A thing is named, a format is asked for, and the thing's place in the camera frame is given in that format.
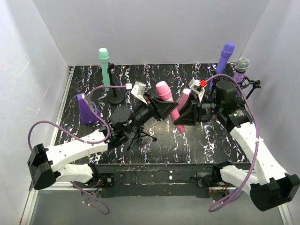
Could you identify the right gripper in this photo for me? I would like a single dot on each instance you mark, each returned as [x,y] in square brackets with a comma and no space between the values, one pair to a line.
[195,112]

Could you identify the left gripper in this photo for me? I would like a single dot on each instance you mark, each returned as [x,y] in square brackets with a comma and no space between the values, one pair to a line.
[154,108]

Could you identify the pink microphone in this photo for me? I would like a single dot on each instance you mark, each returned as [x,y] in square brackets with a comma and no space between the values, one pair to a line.
[164,92]

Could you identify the round base stand front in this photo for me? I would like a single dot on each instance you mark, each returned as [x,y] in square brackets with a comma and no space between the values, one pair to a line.
[212,86]

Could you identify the round base stand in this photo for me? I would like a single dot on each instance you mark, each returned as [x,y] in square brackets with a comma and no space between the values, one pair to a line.
[115,95]
[212,86]

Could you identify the black tripod mic stand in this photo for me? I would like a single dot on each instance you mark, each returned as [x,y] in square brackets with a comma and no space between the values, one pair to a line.
[138,134]

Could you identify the glitter purple microphone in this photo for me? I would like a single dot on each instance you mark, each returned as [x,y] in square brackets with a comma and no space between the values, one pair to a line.
[241,65]

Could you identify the purple plastic microphone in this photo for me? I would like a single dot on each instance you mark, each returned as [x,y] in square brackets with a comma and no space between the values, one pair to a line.
[226,53]

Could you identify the teal green microphone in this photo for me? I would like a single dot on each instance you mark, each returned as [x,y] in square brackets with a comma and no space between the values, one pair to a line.
[104,63]

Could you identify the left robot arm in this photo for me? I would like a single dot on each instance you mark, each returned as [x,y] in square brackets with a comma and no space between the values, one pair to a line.
[48,165]

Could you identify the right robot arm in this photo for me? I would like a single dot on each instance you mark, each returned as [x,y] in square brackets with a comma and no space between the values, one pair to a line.
[267,183]

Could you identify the pink metronome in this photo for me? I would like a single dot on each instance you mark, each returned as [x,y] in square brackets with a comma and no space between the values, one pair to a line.
[183,99]

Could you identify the purple metronome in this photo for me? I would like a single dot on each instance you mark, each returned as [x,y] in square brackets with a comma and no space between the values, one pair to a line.
[86,115]

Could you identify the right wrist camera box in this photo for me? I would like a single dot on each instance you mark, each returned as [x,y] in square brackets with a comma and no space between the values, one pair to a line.
[198,86]

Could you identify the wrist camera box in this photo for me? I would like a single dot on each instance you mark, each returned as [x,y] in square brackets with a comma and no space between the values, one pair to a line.
[138,91]
[198,86]

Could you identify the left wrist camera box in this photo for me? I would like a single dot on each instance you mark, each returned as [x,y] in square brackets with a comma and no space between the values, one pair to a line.
[138,91]

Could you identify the shock mount tripod stand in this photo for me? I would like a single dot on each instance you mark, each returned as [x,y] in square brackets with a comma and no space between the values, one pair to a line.
[256,84]

